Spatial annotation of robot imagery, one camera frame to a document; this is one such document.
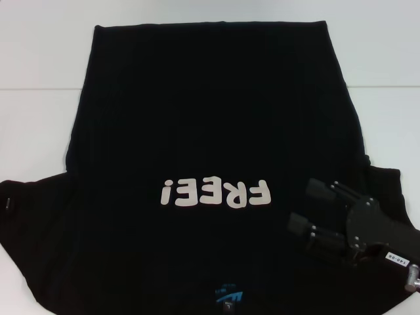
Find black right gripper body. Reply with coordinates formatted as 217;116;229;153
341;196;420;269

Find black shirt with FREE print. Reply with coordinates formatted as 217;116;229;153
0;20;420;315

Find silver right arm cable connector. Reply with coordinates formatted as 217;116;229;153
405;263;420;284

